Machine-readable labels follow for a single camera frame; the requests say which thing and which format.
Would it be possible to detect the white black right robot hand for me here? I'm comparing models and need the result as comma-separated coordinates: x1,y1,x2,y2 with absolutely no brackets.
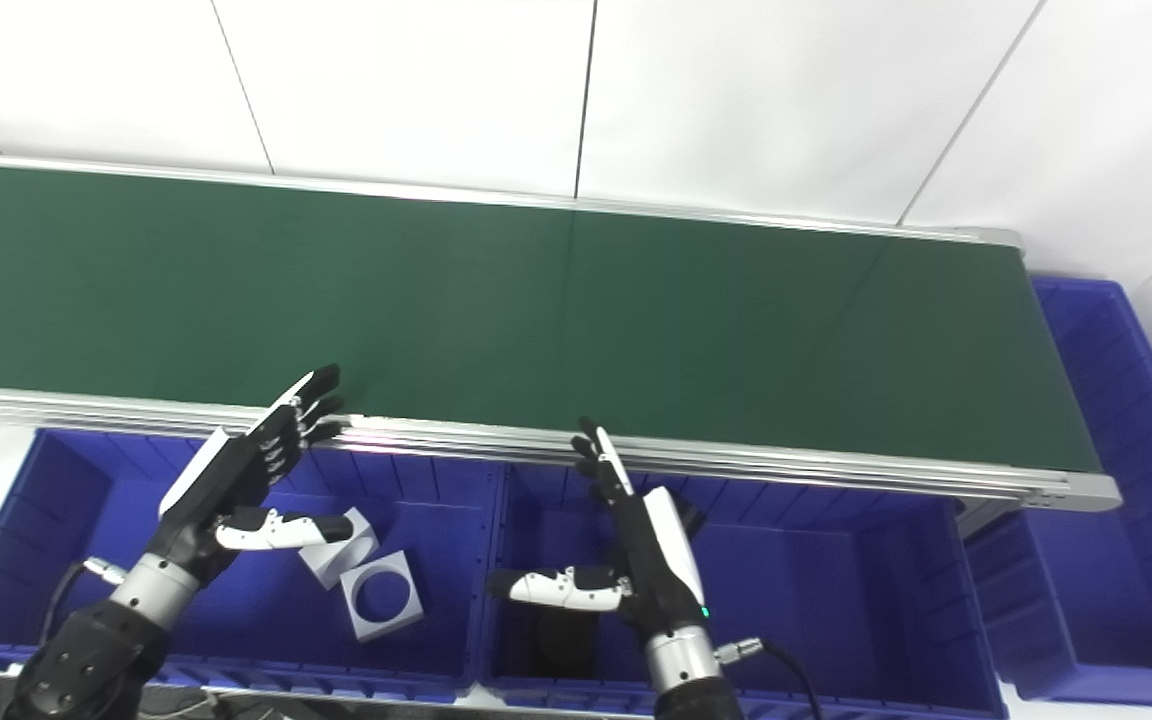
486,417,712,641

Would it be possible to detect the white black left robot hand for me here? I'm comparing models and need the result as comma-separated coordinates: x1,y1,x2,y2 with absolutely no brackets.
143,363,356,591

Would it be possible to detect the white square part with hole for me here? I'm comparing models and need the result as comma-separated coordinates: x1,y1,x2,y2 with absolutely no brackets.
297,506,381,592
338,548,426,643

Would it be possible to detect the blue plastic bin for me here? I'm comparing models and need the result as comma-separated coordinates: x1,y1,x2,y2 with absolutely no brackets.
0,428,509,704
961,277,1152,711
476,462,1009,720

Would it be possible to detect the aluminium conveyor leg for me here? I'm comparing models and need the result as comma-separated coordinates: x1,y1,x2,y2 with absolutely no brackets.
956,497,1022,541

